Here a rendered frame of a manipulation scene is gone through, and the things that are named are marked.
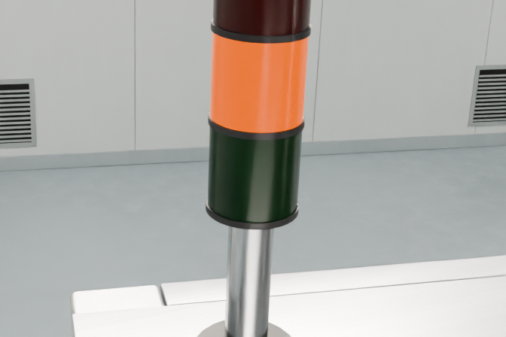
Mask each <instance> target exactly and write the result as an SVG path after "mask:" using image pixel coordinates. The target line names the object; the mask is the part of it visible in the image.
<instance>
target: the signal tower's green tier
mask: <svg viewBox="0 0 506 337"><path fill-rule="evenodd" d="M301 143H302V131H301V132H300V133H298V134H296V135H294V136H291V137H288V138H281V139H276V140H248V139H241V138H234V137H230V136H228V135H223V134H221V133H220V132H216V131H215V130H214V129H212V128H211V127H209V178H208V206H209V207H210V209H211V210H212V211H214V212H215V213H216V214H218V215H220V216H222V217H225V218H227V219H230V220H236V221H240V222H246V223H266V222H273V221H277V220H281V219H284V218H286V217H289V216H290V215H292V214H293V213H294V212H295V211H296V209H297V199H298V187H299V176H300V154H301Z"/></svg>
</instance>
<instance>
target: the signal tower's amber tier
mask: <svg viewBox="0 0 506 337"><path fill-rule="evenodd" d="M308 43H309V37H307V38H305V39H303V40H300V41H293V42H288V43H278V44H261V43H250V42H243V41H234V40H231V39H228V38H223V37H221V36H219V35H216V34H215V33H214V32H213V33H212V74H211V101H210V117H211V119H212V120H213V121H214V122H215V123H217V124H218V125H220V126H223V127H226V128H228V129H234V130H237V131H242V132H257V133H268V132H282V131H285V130H289V129H293V128H295V127H297V126H299V125H300V124H301V123H302V122H303V109H304V98H305V87H306V65H307V54H308Z"/></svg>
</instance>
